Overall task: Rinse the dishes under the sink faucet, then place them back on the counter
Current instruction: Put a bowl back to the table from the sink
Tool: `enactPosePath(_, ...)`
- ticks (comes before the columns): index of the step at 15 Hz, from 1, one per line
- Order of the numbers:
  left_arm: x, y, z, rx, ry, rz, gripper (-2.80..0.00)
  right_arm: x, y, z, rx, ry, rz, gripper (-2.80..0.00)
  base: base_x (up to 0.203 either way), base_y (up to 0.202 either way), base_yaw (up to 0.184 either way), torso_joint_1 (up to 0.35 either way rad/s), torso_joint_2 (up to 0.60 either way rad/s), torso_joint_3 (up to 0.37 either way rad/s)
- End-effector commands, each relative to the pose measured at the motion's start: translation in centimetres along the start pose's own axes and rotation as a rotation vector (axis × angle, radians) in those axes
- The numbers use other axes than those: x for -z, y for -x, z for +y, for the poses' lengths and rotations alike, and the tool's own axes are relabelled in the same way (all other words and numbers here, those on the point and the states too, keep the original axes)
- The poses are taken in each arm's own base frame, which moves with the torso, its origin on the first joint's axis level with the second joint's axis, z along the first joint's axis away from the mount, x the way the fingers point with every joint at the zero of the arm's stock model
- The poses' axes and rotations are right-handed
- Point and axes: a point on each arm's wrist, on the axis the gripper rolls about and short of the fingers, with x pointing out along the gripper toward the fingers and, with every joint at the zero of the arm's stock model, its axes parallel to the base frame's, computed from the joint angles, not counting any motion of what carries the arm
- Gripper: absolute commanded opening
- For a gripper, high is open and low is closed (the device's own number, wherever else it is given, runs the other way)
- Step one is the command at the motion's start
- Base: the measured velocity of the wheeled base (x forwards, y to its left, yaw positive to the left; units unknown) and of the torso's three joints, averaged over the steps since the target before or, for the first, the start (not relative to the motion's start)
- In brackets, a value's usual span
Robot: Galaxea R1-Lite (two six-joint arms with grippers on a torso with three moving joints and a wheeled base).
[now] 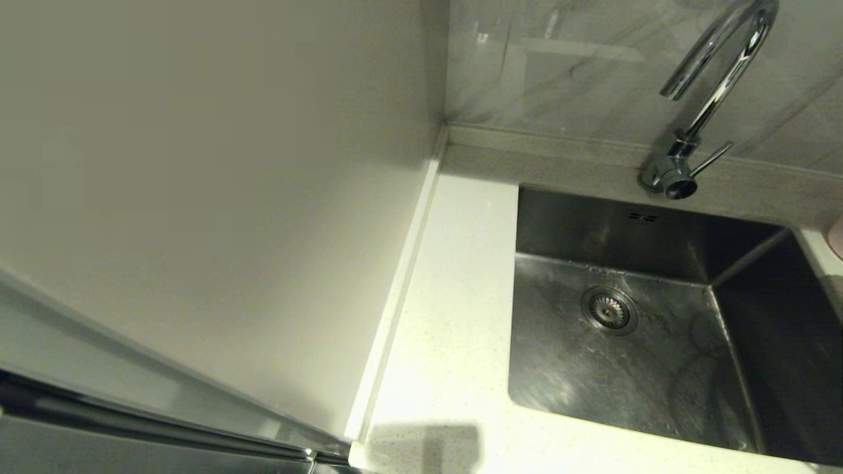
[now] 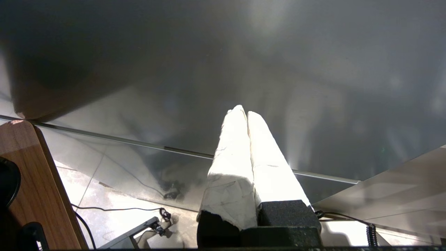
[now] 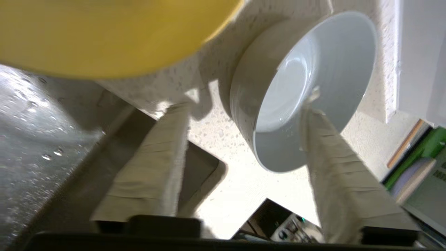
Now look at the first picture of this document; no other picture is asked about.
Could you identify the chrome gooseneck faucet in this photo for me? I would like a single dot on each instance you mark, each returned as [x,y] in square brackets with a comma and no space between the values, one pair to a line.
[678,174]

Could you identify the pink bowl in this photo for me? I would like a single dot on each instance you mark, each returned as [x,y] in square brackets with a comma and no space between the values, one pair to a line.
[838,238]

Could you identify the stainless steel sink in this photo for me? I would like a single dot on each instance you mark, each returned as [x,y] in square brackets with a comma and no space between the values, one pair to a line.
[625,368]

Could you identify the white counter edge strip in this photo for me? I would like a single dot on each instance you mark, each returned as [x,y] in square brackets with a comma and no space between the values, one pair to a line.
[395,289]

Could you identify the round metal drain strainer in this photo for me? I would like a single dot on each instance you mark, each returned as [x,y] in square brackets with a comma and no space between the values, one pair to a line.
[609,310]

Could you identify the tall white cabinet panel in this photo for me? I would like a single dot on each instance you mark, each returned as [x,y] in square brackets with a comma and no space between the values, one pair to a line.
[197,164]

